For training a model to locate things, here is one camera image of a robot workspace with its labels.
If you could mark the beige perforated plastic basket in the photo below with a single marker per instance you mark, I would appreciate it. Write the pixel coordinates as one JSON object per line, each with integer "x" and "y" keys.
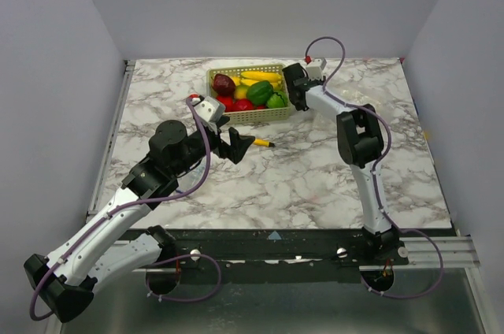
{"x": 261, "y": 113}

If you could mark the green bell pepper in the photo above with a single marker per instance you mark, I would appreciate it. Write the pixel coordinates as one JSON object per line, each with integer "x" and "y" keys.
{"x": 259, "y": 93}

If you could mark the clear zip top bag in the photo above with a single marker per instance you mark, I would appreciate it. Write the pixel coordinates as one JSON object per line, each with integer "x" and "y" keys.
{"x": 327, "y": 107}

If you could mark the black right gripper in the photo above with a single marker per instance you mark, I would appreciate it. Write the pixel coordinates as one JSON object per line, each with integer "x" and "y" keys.
{"x": 296, "y": 84}

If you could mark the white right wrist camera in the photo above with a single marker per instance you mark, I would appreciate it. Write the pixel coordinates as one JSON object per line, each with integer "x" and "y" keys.
{"x": 315, "y": 68}

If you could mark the clear plastic box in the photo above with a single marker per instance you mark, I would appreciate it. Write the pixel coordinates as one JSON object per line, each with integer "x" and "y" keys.
{"x": 192, "y": 177}

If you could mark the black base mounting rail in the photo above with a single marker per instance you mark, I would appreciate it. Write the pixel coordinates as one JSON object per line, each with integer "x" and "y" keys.
{"x": 210, "y": 256}

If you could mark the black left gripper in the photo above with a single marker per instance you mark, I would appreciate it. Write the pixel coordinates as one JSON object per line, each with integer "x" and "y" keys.
{"x": 239, "y": 143}

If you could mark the green striped watermelon toy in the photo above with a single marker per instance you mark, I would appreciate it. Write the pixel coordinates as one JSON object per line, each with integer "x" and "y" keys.
{"x": 277, "y": 100}

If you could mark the red tomato toy left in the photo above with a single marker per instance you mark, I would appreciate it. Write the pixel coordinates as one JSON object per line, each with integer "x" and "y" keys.
{"x": 227, "y": 101}

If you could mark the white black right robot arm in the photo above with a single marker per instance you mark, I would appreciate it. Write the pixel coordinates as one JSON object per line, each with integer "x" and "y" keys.
{"x": 361, "y": 146}

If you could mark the red tomato toy middle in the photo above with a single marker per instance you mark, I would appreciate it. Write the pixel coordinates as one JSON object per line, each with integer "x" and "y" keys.
{"x": 243, "y": 105}

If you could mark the yellow green mango toy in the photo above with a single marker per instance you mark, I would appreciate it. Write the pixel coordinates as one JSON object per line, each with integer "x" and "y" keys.
{"x": 240, "y": 92}

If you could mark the dark red apple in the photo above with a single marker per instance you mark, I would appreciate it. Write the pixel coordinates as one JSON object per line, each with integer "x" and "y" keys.
{"x": 223, "y": 85}

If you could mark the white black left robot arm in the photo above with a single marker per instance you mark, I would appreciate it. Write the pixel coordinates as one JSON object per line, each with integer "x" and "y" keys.
{"x": 176, "y": 165}

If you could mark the red tomato toy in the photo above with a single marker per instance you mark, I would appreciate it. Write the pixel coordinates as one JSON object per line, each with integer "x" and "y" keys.
{"x": 243, "y": 105}
{"x": 227, "y": 101}

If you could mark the yellow banana upper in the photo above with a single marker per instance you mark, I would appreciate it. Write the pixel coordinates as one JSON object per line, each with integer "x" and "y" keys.
{"x": 260, "y": 76}

